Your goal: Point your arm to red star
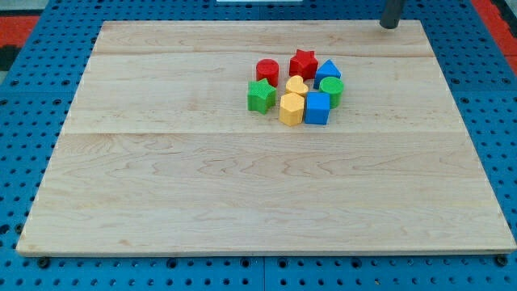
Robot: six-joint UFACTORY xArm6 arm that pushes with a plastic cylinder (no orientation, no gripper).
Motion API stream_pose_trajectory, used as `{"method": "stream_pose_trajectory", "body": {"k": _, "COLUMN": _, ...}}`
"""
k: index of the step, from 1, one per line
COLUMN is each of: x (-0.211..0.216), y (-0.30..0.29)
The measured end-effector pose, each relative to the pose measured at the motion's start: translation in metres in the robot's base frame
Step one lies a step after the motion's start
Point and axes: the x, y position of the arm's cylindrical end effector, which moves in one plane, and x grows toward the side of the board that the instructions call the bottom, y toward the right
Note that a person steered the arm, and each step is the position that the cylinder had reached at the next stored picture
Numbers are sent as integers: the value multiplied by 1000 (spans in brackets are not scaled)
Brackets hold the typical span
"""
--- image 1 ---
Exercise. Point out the grey cylindrical robot arm tip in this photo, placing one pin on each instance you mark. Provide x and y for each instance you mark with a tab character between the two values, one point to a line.
391	14

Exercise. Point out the green star block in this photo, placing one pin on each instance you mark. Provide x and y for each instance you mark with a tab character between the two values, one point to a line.
261	96

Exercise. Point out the red star block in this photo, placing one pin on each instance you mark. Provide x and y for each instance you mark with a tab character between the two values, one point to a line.
303	63

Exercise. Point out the yellow hexagon block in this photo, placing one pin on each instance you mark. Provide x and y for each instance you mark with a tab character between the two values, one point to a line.
292	108

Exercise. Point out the yellow heart block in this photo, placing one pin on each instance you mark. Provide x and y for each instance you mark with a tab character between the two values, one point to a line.
295	84

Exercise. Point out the blue cube block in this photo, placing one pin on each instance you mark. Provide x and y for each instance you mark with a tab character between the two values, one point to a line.
317	108

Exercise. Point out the red cylinder block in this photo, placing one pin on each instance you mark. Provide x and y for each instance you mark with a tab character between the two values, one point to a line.
268	69

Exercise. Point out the green cylinder block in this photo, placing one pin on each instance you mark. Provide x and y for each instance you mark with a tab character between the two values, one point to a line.
334	87

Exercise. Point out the light wooden board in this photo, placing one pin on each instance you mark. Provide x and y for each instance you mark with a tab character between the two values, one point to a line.
160	156

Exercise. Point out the blue triangle block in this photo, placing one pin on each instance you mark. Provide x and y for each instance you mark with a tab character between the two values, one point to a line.
327	69

